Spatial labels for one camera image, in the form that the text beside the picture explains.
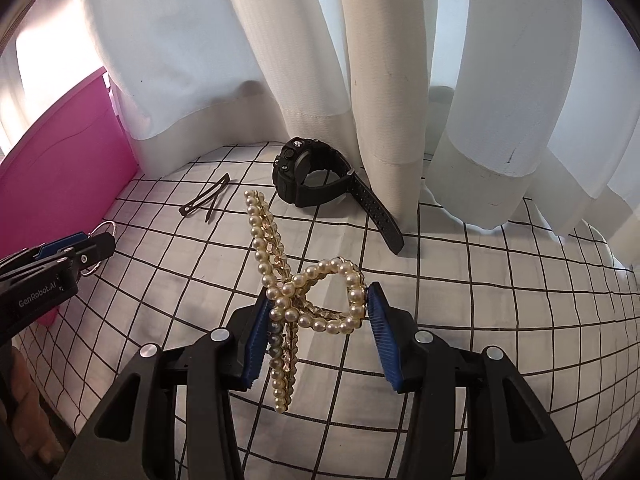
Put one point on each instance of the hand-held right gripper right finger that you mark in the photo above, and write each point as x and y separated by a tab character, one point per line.
382	340

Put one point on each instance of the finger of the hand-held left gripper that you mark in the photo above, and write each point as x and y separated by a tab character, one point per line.
65	243
95	252

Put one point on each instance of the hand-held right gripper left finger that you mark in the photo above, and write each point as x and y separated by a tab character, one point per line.
255	342

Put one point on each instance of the pearl hair claw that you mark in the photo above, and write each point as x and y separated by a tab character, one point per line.
356	305

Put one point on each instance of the pink plastic storage box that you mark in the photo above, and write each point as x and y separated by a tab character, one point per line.
60	160

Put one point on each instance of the person's left hand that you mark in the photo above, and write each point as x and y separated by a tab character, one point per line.
30	400

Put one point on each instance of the white checked tablecloth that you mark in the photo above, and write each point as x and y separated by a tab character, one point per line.
475	310

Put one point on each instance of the black hair pin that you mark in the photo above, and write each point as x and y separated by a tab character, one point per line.
200	201

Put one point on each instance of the black wrist watch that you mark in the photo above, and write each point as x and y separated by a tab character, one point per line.
287	180

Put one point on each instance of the white sheer curtain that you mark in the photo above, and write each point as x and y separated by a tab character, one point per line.
175	60

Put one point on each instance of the cream curtain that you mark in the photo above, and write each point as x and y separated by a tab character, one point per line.
380	85
615	220

